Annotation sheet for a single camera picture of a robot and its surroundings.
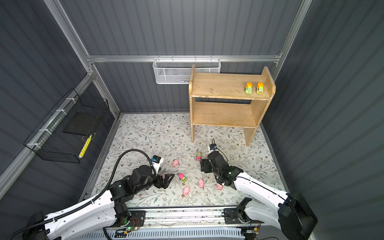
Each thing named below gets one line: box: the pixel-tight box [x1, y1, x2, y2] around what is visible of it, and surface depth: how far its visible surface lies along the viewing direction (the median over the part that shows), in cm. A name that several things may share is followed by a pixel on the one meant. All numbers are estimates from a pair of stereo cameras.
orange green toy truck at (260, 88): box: [255, 82, 265, 94], surface depth 71 cm
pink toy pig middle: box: [198, 178, 205, 189], surface depth 85 cm
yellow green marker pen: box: [78, 134, 93, 158], surface depth 70 cm
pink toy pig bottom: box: [182, 186, 190, 196], surface depth 83 cm
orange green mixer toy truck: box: [244, 82, 253, 94], surface depth 71 cm
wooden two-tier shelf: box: [188, 65, 276, 147], surface depth 81 cm
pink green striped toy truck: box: [196, 152, 202, 161], surface depth 96 cm
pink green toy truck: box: [178, 173, 188, 183], surface depth 86 cm
